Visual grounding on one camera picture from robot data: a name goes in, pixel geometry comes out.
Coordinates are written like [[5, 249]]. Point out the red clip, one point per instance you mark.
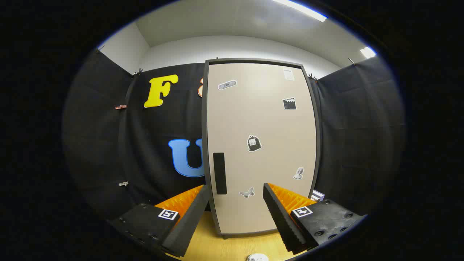
[[120, 107]]

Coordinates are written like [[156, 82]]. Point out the small ceiling light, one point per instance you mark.
[[368, 52]]

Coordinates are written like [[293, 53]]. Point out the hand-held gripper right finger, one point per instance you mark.
[[282, 224]]

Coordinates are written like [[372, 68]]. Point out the white and purple books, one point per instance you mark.
[[318, 195]]

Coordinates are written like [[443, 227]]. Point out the long ceiling light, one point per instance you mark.
[[301, 9]]

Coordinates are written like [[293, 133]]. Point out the white shoe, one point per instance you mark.
[[258, 258]]

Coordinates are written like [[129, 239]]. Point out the dark grey shoe cabinet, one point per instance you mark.
[[250, 60]]

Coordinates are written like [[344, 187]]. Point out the black backdrop cloth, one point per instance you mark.
[[152, 123]]

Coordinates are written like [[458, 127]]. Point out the silver clip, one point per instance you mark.
[[123, 183]]

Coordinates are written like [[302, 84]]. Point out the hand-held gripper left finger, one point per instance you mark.
[[188, 228]]

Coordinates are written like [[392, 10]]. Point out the beige shoe cabinet door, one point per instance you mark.
[[253, 116]]

